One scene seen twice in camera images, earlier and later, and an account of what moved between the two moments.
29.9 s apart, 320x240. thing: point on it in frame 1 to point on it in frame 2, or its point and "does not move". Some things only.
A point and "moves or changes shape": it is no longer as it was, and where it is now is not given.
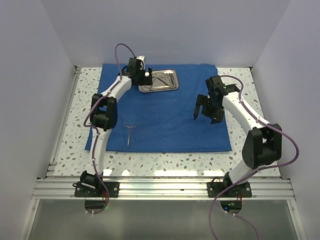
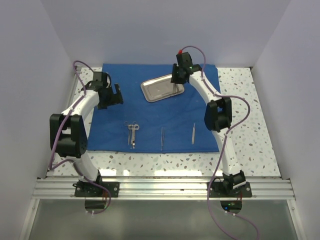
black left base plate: (113, 188) does not move
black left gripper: (146, 80) to (115, 98)
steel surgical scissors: (161, 80) to (134, 127)
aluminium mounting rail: (161, 188) does not move
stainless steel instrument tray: (162, 80) moves or changes shape
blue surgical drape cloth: (164, 121) does not move
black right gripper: (217, 116) to (174, 79)
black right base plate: (213, 188) does not move
